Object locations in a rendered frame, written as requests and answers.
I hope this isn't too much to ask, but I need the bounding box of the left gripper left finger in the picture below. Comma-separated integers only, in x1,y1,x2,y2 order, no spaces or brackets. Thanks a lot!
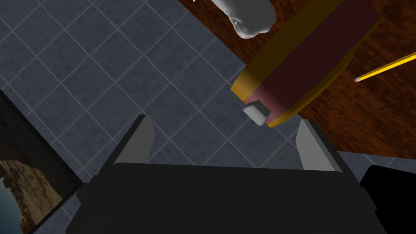
100,114,155,174

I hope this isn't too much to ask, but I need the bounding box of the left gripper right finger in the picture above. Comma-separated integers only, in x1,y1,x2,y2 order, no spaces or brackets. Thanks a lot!
295,119,348,178

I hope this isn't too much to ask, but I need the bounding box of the brown wooden table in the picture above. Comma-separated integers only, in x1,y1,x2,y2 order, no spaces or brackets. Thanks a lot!
178,0,416,160

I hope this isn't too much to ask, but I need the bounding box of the yellow and maroon drawer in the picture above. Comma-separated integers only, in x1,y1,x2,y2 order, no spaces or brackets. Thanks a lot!
230,0,385,128

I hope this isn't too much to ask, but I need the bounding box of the yellow pencil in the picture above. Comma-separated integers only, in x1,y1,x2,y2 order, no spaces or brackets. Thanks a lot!
354,53,416,83

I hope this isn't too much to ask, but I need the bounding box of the framed cliff picture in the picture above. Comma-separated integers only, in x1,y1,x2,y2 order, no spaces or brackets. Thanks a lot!
0,88,83,234

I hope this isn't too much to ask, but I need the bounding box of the white lumpy object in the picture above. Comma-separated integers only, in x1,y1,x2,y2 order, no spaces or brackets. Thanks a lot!
210,0,277,39

